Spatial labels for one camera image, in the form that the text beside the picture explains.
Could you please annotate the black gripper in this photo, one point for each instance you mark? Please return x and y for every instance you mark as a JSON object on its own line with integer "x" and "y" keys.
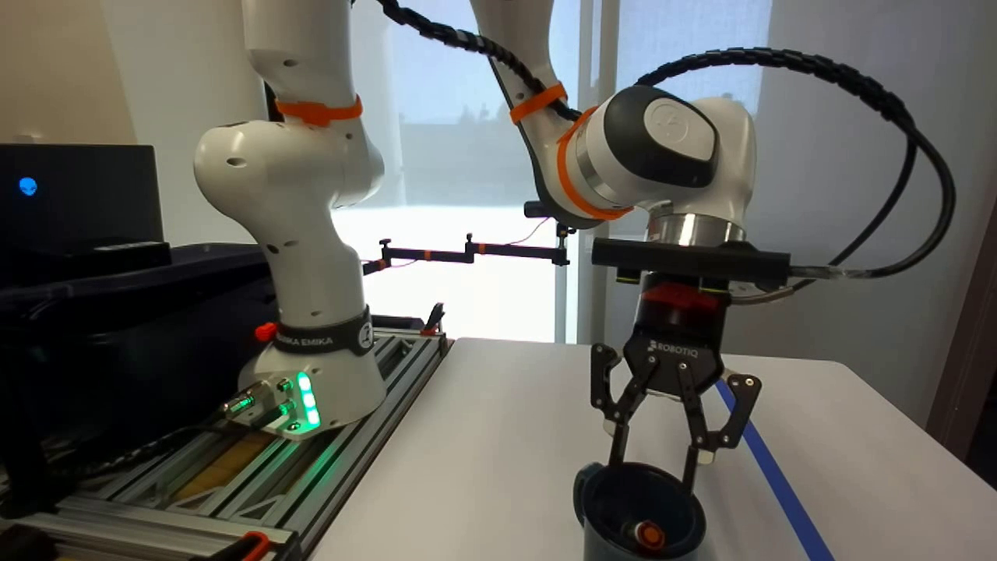
{"x": 680, "y": 344}

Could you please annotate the marker with orange cap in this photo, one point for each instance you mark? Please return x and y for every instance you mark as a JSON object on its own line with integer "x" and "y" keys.
{"x": 652, "y": 534}

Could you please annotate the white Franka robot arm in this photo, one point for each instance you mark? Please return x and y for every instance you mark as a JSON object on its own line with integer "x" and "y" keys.
{"x": 300, "y": 207}

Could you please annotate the long blue tape strip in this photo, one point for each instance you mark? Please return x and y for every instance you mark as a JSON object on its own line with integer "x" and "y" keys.
{"x": 781, "y": 489}

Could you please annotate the white stand pole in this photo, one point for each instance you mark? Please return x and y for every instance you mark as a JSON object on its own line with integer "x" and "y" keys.
{"x": 563, "y": 308}

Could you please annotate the black clamp knob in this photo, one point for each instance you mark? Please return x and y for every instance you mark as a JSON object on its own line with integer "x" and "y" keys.
{"x": 434, "y": 319}

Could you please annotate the black equipment cart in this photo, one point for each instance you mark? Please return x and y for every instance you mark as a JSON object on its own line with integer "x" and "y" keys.
{"x": 126, "y": 344}

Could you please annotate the black computer with blue light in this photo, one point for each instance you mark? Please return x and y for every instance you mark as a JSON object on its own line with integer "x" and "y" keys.
{"x": 82, "y": 198}

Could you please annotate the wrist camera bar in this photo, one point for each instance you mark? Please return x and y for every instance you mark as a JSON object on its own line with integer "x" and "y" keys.
{"x": 686, "y": 260}

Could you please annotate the black stereo camera bar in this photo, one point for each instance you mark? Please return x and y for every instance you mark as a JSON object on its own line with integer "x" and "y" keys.
{"x": 540, "y": 211}

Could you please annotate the aluminium profile base frame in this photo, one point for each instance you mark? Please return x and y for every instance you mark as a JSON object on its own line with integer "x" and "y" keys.
{"x": 344, "y": 455}

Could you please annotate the orange black frame clamp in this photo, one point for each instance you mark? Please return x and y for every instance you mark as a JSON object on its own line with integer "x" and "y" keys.
{"x": 258, "y": 548}

